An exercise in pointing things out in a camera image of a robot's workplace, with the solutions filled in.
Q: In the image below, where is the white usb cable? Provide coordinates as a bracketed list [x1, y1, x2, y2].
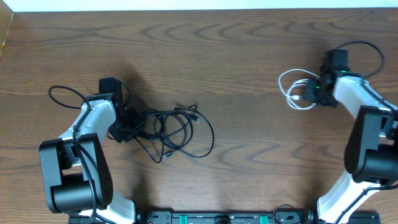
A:
[278, 68, 321, 111]

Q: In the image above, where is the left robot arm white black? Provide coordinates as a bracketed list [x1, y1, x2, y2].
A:
[39, 78, 147, 223]

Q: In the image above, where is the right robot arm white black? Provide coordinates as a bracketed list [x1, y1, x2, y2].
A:
[304, 49, 397, 223]

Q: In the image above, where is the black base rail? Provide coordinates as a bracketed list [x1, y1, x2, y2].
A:
[67, 208, 381, 224]

